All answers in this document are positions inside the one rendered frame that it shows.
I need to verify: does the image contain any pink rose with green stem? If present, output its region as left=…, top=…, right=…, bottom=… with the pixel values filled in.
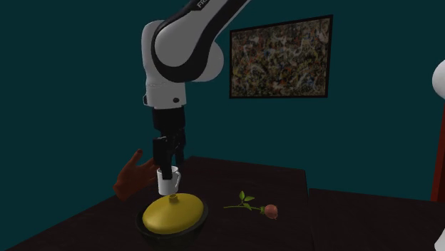
left=222, top=190, right=279, bottom=220

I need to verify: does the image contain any brown hand figure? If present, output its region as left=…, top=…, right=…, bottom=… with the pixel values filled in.
left=112, top=148, right=161, bottom=203

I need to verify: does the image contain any red upright panel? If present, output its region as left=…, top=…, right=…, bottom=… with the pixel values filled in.
left=430, top=100, right=445, bottom=203

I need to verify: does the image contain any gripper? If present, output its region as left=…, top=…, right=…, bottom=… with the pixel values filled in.
left=151, top=106, right=187, bottom=181

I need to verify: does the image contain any black pot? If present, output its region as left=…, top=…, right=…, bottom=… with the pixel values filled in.
left=135, top=201, right=210, bottom=249

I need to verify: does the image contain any white round object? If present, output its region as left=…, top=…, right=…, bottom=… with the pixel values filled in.
left=431, top=58, right=445, bottom=102

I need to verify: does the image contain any dark brown table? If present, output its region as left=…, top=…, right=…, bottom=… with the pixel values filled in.
left=6, top=155, right=316, bottom=251
left=308, top=188, right=445, bottom=251

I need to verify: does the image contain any yellow lid with knob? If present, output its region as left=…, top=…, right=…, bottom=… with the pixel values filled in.
left=142, top=193, right=205, bottom=235

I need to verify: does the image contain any abstract wall picture black frame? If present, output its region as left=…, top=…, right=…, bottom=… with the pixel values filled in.
left=228, top=14, right=334, bottom=101

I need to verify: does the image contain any white cup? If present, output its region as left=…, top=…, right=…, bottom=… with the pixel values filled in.
left=156, top=165, right=183, bottom=197

